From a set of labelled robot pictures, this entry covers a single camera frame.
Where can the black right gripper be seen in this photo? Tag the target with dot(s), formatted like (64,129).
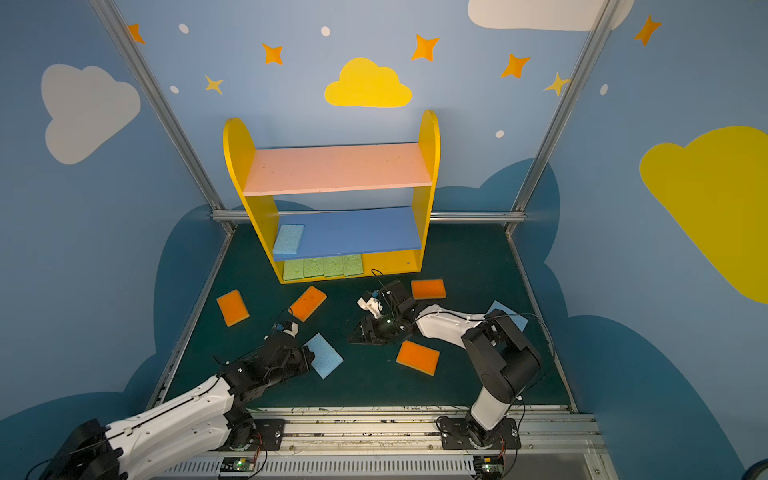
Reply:
(379,325)

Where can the aluminium frame post left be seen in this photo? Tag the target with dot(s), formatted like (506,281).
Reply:
(114,23)

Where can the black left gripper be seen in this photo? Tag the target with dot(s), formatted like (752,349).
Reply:
(294,349)

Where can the green circuit board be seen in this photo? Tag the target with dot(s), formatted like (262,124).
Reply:
(237,466)
(488,468)

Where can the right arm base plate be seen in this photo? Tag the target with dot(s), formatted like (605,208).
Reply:
(467,434)

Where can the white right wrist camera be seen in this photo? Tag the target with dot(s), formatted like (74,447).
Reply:
(372,303)

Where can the blue sponge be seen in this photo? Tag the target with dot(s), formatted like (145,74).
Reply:
(520,321)
(288,239)
(326,358)

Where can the orange sponge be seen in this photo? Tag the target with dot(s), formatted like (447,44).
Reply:
(307,303)
(428,289)
(418,357)
(232,308)

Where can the aluminium frame post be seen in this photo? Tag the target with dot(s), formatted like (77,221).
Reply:
(114,23)
(584,66)

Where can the right green circuit board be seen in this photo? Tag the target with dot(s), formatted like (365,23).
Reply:
(488,468)

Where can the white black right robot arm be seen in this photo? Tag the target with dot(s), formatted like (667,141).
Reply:
(503,358)

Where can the left green circuit board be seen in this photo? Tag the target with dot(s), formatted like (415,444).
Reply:
(237,466)

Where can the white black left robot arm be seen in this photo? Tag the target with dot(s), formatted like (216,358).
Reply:
(207,417)

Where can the aluminium frame crossbar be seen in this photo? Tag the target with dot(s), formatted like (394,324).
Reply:
(295,217)

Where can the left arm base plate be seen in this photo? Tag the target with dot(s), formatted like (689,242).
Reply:
(266,433)

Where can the aluminium frame post right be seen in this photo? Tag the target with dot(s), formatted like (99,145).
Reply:
(584,66)

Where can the green sponge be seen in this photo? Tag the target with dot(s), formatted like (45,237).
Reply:
(352,265)
(333,266)
(293,270)
(313,267)

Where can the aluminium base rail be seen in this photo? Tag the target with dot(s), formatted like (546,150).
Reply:
(397,430)

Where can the yellow wooden shelf unit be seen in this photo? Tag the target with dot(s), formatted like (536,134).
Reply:
(387,246)

